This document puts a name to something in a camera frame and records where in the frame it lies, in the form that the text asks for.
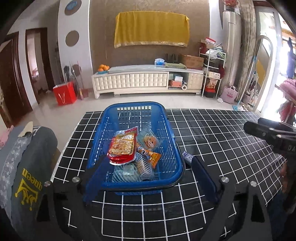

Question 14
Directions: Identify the blue purple snack tube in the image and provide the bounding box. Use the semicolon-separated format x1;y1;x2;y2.
182;151;193;166

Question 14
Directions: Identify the blue plastic basket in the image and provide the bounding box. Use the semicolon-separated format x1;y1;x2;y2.
83;101;185;196

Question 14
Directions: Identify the teal patterned snack bag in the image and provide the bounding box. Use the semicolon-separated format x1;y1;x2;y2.
112;163;141;183

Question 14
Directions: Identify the red white yellow snack pouch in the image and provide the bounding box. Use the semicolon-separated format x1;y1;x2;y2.
106;126;138;166

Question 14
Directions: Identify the orange cartoon snack packet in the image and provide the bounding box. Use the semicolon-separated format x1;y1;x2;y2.
136;143;162;169

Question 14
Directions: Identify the light blue cartoon packet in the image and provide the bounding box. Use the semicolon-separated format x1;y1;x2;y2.
137;122;161;151

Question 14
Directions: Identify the orange noodle snack packet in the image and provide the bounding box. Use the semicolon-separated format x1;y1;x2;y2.
108;133;135;156

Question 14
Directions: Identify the pale yellow cracker pack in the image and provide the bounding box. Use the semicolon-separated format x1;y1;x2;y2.
135;153;154;181

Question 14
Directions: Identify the person's right hand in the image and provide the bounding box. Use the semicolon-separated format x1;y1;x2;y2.
280;160;295;194

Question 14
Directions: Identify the black white grid tablecloth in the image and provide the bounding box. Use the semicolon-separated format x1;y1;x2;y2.
51;102;285;240

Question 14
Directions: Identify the pink blanket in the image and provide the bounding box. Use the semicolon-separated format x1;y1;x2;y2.
280;78;296;100

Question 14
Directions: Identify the grey queen print cloth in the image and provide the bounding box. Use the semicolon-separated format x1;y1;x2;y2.
1;123;58;240

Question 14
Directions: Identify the pink tote bag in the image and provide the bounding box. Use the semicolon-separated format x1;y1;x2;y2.
220;85;238;104

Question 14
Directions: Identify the red paper gift bag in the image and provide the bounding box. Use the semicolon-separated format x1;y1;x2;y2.
53;82;77;106

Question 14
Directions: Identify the white metal shelf rack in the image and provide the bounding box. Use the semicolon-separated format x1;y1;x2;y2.
199;37;227;98

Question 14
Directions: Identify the patterned beige curtain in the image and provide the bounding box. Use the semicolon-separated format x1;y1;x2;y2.
236;1;256;100

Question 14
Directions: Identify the white tufted tv cabinet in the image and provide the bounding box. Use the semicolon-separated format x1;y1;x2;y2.
91;65;204;99

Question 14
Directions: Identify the dark wooden door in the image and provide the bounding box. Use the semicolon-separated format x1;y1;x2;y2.
1;40;27;123

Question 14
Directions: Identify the brown cardboard box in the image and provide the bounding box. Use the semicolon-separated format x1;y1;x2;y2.
179;54;204;70

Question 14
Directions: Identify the pile of oranges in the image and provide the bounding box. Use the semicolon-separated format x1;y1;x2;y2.
98;64;110;72

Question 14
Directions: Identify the green folded cloth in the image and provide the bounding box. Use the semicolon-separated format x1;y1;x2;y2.
165;62;187;69

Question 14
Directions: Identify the standing air conditioner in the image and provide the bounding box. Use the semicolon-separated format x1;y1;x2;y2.
219;11;241;94

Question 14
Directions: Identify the blue tissue box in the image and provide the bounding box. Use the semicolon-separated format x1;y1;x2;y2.
154;58;166;67

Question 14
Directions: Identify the red flower vase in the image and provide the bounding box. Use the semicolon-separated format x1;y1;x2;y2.
223;0;238;11

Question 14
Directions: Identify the yellow cloth tv cover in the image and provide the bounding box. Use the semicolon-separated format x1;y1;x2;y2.
114;11;190;48

